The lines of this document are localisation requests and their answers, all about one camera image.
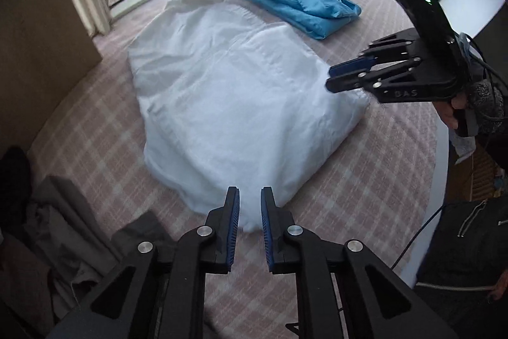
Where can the person's right hand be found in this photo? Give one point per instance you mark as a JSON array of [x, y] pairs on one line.
[[444, 112]]

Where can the person's black zip jacket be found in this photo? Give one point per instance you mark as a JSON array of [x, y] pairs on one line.
[[456, 243]]

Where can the white shirt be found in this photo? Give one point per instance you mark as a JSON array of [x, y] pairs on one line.
[[238, 104]]

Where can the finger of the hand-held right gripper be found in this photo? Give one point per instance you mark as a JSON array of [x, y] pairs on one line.
[[345, 84], [349, 67]]

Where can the person's right forearm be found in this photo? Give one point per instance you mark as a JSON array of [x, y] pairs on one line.
[[488, 104]]

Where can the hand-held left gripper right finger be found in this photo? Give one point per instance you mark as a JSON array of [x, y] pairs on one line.
[[266, 235]]

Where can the pink plaid tablecloth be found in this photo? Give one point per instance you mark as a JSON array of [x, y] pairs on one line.
[[377, 184]]

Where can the large plywood board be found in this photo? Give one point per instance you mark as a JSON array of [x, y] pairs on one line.
[[39, 45]]

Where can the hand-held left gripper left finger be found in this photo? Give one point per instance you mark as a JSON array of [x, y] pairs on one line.
[[235, 231]]

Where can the folded blue shirt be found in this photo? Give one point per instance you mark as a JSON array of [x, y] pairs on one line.
[[301, 1]]

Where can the dark brown garment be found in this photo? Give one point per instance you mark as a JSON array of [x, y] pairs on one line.
[[20, 275]]

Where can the pile of dark clothes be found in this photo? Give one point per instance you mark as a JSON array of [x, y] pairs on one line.
[[67, 212]]

